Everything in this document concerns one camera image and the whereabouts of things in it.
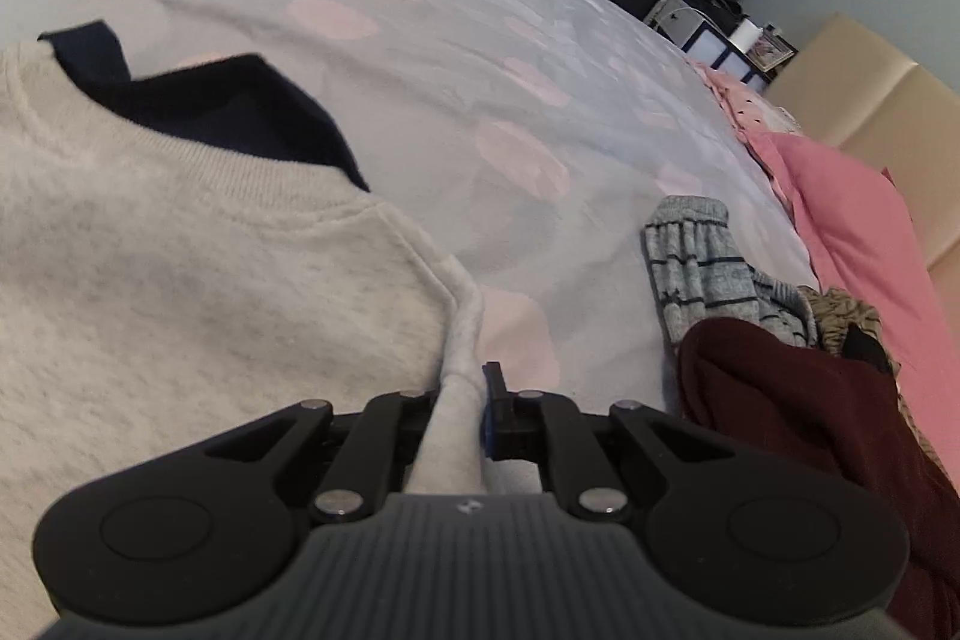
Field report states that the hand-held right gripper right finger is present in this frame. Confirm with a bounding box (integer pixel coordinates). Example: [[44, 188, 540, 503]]
[[481, 361, 751, 522]]

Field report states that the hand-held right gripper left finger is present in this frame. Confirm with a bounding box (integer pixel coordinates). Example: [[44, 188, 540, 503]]
[[178, 389, 443, 522]]

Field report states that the light grey sweatshirt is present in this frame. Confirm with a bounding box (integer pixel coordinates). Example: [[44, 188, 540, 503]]
[[0, 20, 488, 640]]

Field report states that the grey striped garment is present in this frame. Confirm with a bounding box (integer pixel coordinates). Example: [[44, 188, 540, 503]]
[[643, 195, 823, 350]]

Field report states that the maroon garment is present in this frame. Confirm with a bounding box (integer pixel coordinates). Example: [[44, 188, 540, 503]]
[[675, 317, 960, 640]]

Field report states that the brown patterned garment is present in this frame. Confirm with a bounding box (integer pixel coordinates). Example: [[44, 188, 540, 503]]
[[798, 285, 902, 376]]

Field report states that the polka dot bed cover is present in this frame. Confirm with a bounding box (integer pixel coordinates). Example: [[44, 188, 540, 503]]
[[0, 0, 820, 417]]

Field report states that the dotted pink pillow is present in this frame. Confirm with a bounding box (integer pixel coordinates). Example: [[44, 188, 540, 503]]
[[690, 61, 797, 136]]

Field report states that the pink blanket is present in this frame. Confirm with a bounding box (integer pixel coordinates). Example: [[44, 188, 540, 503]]
[[742, 130, 960, 485]]

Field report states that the white shelf unit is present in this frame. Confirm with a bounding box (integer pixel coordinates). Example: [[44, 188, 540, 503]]
[[645, 0, 798, 91]]

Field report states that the beige headboard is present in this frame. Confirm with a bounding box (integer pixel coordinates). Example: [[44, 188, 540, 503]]
[[765, 13, 960, 342]]

